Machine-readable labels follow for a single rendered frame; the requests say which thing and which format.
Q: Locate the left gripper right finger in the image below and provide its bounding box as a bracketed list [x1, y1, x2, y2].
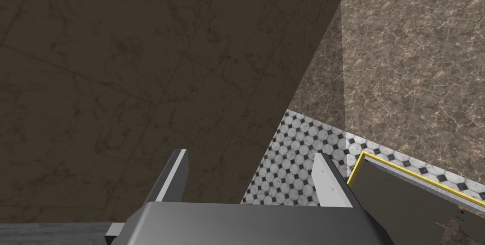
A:
[311, 152, 364, 210]

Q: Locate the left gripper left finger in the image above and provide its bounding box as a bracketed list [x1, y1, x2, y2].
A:
[144, 148, 190, 204]

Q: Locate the yellow framed dark cabinet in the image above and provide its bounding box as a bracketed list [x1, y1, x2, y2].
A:
[346, 151, 485, 245]

